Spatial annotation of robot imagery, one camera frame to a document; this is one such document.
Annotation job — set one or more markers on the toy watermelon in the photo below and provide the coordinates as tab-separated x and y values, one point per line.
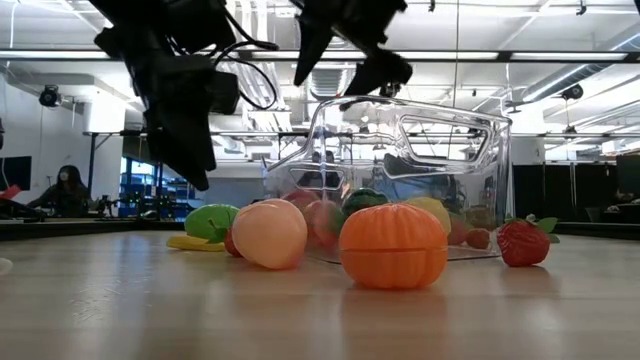
364	199

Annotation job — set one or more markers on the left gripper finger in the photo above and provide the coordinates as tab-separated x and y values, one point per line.
185	155

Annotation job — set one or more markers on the small yellow toy banana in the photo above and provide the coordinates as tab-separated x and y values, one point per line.
192	243

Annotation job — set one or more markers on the black partition panels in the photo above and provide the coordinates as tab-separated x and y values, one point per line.
550	190

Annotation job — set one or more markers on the clear plastic container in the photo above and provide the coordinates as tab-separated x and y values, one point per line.
360	150

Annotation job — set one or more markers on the black monitor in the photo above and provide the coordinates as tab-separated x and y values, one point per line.
15	172

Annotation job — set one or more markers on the green toy fruit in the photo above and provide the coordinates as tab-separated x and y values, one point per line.
210	220

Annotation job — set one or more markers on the long ceiling light strip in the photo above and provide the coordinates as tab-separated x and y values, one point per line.
550	56

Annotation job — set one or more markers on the person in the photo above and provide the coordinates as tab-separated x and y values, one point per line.
65	192

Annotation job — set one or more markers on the small red toy cherry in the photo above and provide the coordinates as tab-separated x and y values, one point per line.
477	238

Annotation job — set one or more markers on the red object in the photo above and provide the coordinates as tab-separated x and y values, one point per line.
10	192

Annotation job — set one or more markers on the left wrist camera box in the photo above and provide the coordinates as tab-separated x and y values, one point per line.
225	92

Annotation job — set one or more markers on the white folded cloth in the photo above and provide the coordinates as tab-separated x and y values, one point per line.
2	266

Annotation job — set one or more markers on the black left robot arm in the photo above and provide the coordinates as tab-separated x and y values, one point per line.
150	20

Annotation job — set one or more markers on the silver ventilation duct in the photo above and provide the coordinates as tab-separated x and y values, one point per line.
325	80

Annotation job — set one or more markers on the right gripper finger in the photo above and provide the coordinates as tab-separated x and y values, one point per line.
310	45
385	72

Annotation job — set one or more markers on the yellow toy pepper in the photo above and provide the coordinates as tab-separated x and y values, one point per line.
435	210

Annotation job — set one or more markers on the orange toy pumpkin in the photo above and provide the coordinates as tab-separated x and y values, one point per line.
393	246

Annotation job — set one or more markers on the black background table frame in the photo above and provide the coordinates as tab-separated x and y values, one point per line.
91	165

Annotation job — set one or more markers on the toy peach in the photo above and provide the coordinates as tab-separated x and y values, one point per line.
270	234

